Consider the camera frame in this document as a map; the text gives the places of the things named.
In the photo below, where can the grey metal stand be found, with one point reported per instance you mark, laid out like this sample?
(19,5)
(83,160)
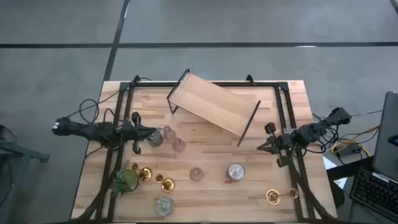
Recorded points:
(21,152)

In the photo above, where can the gold candlestick holder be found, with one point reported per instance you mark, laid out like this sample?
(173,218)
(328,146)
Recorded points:
(273,196)
(168,184)
(145,174)

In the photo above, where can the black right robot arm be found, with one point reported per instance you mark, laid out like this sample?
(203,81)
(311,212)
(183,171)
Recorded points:
(314,130)

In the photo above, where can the black power adapter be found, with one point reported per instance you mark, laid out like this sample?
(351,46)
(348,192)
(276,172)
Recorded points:
(349,151)

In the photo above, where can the pink ribbed glass candle holder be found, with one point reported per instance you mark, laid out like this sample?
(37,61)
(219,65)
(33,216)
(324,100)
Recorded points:
(169,134)
(196,174)
(179,145)

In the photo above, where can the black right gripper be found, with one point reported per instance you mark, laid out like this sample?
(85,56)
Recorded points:
(281,141)

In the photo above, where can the black keyboard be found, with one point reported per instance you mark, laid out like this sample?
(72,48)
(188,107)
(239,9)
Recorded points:
(373,193)

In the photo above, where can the wooden shelf riser black frame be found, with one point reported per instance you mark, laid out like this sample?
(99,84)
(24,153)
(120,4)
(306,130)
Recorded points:
(214,104)

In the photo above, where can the succulent plant in black pot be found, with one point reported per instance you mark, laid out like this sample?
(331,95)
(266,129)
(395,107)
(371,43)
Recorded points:
(126,182)

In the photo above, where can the grey laptop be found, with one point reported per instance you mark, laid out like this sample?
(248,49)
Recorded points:
(387,137)

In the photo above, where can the white paper sheet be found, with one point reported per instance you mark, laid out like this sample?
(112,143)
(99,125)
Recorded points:
(328,163)

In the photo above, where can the orange apple cinnamon candle jar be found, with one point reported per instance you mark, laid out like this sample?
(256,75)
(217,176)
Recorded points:
(235,171)

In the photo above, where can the grey wood-pattern candle jar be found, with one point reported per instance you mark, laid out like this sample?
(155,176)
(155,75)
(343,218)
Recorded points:
(155,139)

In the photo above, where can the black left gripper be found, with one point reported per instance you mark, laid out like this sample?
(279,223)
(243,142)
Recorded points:
(136,133)

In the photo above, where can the clear glass jar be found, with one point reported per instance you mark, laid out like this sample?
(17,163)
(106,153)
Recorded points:
(164,206)

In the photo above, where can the black aluminium table frame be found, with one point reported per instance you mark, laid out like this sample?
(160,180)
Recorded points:
(264,84)

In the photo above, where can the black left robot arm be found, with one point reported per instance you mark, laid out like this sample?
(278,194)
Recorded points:
(90,131)

